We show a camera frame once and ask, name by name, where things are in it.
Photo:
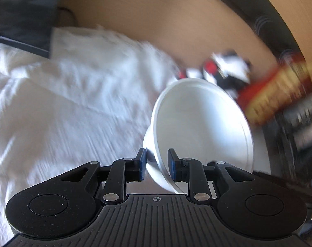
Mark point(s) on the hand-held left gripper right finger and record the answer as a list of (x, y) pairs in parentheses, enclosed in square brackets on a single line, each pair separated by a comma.
[(172, 164)]

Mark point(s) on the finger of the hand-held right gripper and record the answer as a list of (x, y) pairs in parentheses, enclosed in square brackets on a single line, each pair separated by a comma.
[(282, 182)]

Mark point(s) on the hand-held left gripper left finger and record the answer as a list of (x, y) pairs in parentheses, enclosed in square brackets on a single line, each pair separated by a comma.
[(143, 163)]

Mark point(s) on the white paper bowl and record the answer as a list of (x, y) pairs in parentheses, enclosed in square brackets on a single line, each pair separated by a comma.
[(202, 123)]

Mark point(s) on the white computer case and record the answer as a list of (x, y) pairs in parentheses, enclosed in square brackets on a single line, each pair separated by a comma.
[(297, 139)]

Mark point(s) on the red snack bag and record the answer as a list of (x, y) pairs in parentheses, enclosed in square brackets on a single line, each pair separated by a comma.
[(277, 90)]

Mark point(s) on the white textured cloth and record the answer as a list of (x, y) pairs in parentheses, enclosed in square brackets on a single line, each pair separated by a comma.
[(68, 108)]

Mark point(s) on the panda figurine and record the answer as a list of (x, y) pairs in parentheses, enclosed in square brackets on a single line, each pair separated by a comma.
[(222, 69)]

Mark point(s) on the black patterned fabric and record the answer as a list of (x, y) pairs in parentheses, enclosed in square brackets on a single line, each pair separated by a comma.
[(264, 12)]

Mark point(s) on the black monitor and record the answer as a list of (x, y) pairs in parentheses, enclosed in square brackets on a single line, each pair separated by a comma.
[(19, 12)]

